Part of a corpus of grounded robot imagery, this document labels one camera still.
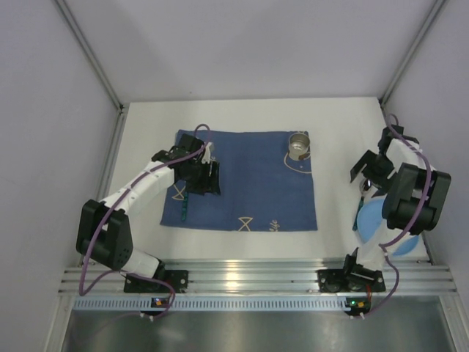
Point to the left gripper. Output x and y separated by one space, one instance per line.
204 177

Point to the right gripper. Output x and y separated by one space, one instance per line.
371 167

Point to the spoon with blue handle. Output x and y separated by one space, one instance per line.
365 186

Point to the black handled knife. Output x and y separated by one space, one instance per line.
184 206

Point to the blue plastic plate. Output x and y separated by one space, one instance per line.
369 220

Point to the blue cloth placemat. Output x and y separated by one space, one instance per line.
262 189

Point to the beige cup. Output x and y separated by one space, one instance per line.
299 146

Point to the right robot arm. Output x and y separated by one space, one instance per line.
413 194

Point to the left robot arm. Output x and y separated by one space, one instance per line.
104 233

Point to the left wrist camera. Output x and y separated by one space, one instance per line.
207 157

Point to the aluminium rail beam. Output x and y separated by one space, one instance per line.
298 277

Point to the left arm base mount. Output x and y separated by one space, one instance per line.
177 279

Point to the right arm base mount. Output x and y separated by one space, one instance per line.
351 278

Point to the right frame post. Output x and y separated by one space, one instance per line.
425 27

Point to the frame post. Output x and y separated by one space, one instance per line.
425 27
91 57

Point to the perforated cable duct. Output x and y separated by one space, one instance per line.
221 303

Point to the left frame post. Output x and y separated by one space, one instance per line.
91 57

